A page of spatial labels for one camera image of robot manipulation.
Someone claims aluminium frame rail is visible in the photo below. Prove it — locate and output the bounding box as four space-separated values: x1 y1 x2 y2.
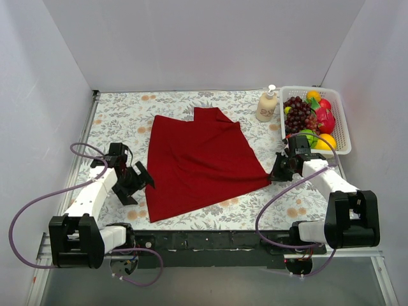
36 233 384 261

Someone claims red t-shirt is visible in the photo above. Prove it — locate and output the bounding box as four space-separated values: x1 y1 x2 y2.
145 108 270 222

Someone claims purple grape bunch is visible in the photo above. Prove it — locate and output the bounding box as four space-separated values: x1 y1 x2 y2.
284 96 320 135

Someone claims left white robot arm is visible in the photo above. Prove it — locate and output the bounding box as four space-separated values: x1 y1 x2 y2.
48 143 154 268

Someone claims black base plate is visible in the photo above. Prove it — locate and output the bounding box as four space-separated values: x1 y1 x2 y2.
133 230 326 269

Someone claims red apple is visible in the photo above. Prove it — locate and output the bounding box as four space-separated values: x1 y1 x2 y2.
319 98 332 110

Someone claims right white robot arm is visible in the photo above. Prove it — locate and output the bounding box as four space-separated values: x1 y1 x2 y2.
270 134 380 254

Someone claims white plastic basket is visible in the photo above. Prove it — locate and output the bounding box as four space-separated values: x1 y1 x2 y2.
279 85 352 156

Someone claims pink dragon fruit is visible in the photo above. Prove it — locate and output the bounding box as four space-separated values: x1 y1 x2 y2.
315 108 336 134

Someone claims beige pump soap bottle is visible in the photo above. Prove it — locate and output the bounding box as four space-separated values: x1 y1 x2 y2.
256 84 278 122

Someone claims yellow orange fruit bottom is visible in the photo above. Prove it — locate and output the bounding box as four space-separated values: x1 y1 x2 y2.
314 134 337 150

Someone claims orange fruit top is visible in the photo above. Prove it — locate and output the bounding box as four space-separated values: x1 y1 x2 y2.
306 91 321 101

